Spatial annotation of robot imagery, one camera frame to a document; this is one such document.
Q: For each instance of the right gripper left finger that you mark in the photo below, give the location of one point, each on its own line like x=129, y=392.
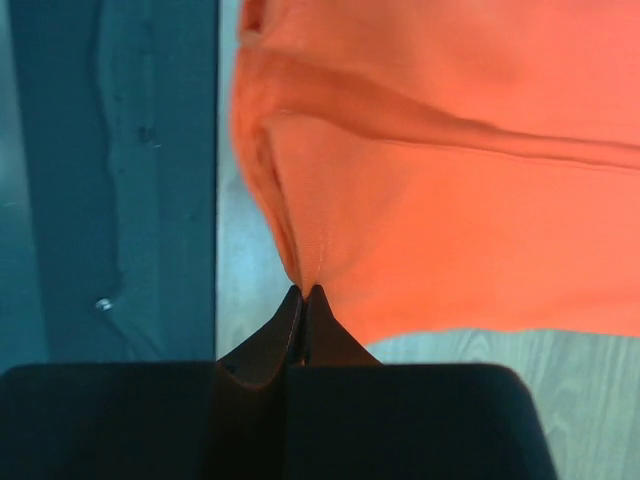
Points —
x=219, y=419

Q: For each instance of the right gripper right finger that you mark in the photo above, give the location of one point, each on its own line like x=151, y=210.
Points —
x=351, y=417

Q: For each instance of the orange t shirt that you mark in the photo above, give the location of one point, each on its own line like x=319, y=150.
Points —
x=439, y=165

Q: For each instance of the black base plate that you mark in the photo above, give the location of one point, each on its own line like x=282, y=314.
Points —
x=108, y=173

